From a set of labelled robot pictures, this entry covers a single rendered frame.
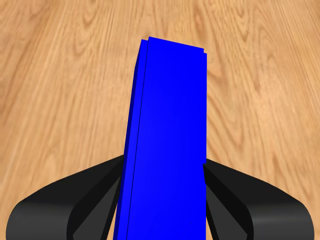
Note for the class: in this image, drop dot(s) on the blue hollow socket block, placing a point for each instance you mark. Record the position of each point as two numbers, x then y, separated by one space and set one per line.
170 137

